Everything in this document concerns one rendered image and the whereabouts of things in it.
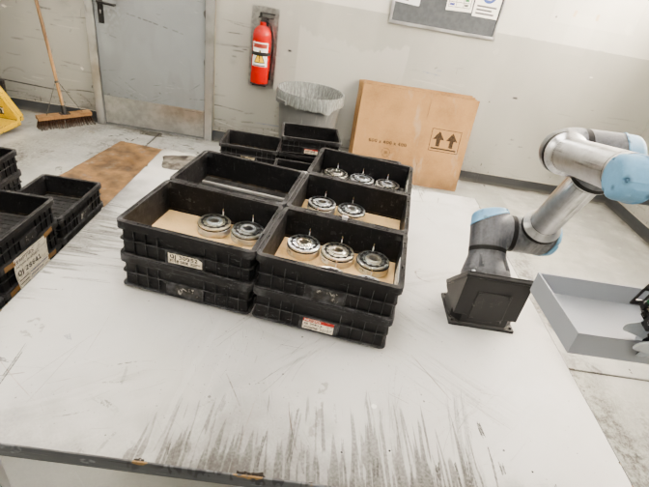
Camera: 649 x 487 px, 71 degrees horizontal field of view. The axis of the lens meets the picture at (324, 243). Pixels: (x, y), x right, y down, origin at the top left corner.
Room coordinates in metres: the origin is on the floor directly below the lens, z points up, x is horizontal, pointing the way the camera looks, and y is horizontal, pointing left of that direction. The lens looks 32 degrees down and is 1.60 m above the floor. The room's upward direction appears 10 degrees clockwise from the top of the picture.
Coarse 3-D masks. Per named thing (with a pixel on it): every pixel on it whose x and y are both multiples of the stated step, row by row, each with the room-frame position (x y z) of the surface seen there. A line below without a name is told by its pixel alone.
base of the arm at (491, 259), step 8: (472, 248) 1.25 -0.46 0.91; (480, 248) 1.23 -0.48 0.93; (488, 248) 1.22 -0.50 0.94; (496, 248) 1.22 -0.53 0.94; (504, 248) 1.24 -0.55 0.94; (472, 256) 1.22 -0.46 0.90; (480, 256) 1.21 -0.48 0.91; (488, 256) 1.20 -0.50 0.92; (496, 256) 1.20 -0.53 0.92; (504, 256) 1.22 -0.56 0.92; (464, 264) 1.23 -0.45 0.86; (472, 264) 1.20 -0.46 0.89; (480, 264) 1.19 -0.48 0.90; (488, 264) 1.18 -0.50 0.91; (496, 264) 1.18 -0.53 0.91; (504, 264) 1.19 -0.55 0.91; (488, 272) 1.15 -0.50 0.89; (496, 272) 1.16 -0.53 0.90; (504, 272) 1.17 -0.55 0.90
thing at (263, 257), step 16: (288, 208) 1.26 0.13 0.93; (352, 224) 1.24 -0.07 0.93; (256, 256) 0.99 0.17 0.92; (272, 256) 0.98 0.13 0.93; (304, 272) 0.97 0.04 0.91; (320, 272) 0.96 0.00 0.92; (336, 272) 0.96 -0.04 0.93; (400, 272) 1.01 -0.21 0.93; (368, 288) 0.95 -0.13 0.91; (384, 288) 0.94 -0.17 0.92; (400, 288) 0.94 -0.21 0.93
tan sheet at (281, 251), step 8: (280, 248) 1.18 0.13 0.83; (320, 248) 1.22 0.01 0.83; (280, 256) 1.14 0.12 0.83; (288, 256) 1.14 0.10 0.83; (312, 264) 1.12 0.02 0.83; (320, 264) 1.13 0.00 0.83; (392, 264) 1.20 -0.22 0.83; (352, 272) 1.12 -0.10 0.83; (392, 272) 1.16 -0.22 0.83; (384, 280) 1.11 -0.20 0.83; (392, 280) 1.11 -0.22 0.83
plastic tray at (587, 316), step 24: (552, 288) 0.86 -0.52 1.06; (576, 288) 0.86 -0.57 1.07; (600, 288) 0.87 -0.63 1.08; (624, 288) 0.87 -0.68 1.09; (552, 312) 0.75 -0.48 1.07; (576, 312) 0.80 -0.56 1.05; (600, 312) 0.81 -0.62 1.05; (624, 312) 0.83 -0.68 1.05; (576, 336) 0.66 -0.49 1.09; (600, 336) 0.67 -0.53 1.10; (624, 336) 0.74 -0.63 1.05; (624, 360) 0.67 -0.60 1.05; (648, 360) 0.67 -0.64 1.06
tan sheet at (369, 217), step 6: (306, 204) 1.51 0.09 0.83; (336, 210) 1.50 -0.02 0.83; (366, 216) 1.49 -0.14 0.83; (372, 216) 1.50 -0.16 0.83; (378, 216) 1.51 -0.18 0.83; (372, 222) 1.46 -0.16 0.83; (378, 222) 1.46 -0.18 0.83; (384, 222) 1.47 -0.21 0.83; (390, 222) 1.48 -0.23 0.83; (396, 222) 1.49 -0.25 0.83; (396, 228) 1.45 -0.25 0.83
